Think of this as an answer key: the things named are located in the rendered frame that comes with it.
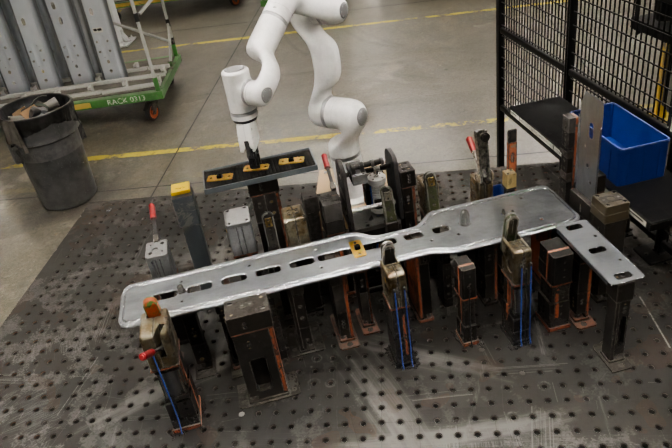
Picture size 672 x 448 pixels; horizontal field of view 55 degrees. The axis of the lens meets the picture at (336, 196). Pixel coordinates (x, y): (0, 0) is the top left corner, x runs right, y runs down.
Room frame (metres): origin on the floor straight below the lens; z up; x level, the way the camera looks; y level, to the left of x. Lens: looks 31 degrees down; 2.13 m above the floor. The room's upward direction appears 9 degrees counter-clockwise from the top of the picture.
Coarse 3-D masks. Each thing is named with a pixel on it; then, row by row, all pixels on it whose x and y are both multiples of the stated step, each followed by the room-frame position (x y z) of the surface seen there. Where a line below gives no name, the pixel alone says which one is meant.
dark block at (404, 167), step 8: (400, 168) 1.80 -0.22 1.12; (408, 168) 1.80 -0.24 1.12; (400, 176) 1.78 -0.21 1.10; (408, 176) 1.78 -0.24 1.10; (400, 184) 1.78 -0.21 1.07; (408, 184) 1.78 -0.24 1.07; (408, 192) 1.78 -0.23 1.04; (408, 200) 1.78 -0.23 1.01; (408, 208) 1.78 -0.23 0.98; (408, 216) 1.78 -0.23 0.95; (416, 216) 1.78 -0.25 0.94; (408, 224) 1.78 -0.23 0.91; (416, 224) 1.78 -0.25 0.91
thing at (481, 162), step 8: (480, 136) 1.76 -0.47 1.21; (488, 136) 1.76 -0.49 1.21; (480, 144) 1.79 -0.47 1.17; (480, 152) 1.77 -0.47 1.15; (488, 152) 1.77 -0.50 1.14; (480, 160) 1.77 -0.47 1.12; (488, 160) 1.77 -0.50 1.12; (480, 168) 1.76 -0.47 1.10; (488, 168) 1.76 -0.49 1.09; (480, 176) 1.76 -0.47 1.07; (488, 176) 1.76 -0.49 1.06
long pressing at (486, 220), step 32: (512, 192) 1.74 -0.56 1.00; (544, 192) 1.71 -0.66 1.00; (448, 224) 1.62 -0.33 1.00; (480, 224) 1.59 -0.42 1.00; (544, 224) 1.54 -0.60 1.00; (256, 256) 1.60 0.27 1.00; (288, 256) 1.58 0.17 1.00; (352, 256) 1.53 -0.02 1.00; (416, 256) 1.50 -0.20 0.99; (128, 288) 1.54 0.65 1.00; (160, 288) 1.52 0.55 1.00; (224, 288) 1.48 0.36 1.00; (256, 288) 1.45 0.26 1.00; (288, 288) 1.44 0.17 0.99; (128, 320) 1.40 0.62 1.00
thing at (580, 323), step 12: (576, 264) 1.45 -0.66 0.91; (576, 276) 1.44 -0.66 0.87; (588, 276) 1.44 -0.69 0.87; (576, 288) 1.44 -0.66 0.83; (588, 288) 1.44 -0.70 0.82; (576, 300) 1.43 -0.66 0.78; (588, 300) 1.44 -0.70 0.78; (576, 312) 1.43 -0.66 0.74; (576, 324) 1.42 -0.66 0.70; (588, 324) 1.41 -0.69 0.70
